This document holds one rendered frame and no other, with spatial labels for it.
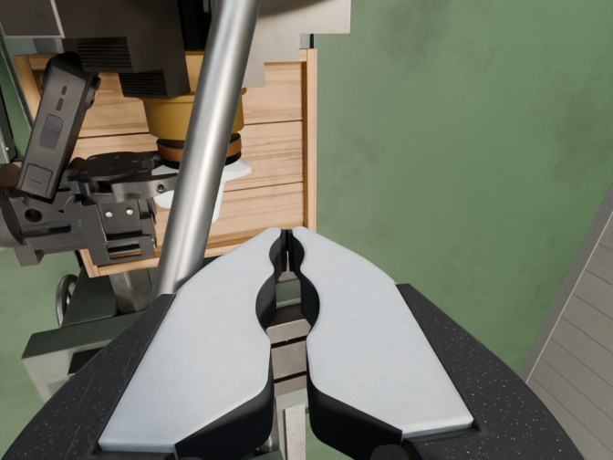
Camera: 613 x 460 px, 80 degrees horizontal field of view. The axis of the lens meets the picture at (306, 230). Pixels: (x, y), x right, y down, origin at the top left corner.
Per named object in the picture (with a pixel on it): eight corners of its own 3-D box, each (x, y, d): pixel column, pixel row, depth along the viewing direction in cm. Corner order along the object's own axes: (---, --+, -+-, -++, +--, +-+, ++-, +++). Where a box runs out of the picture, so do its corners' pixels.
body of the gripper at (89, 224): (163, 221, 40) (36, 236, 37) (149, 142, 36) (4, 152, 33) (163, 256, 34) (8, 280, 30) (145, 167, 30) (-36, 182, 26)
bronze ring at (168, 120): (121, 56, 26) (150, 181, 30) (254, 52, 28) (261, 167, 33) (129, 49, 33) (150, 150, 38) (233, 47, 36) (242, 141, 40)
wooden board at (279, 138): (22, 54, 44) (10, 56, 41) (307, 47, 54) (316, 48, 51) (93, 264, 58) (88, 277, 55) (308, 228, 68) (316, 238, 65)
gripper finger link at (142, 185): (201, 177, 36) (101, 186, 33) (198, 160, 35) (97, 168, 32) (204, 195, 32) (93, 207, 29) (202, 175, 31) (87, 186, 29)
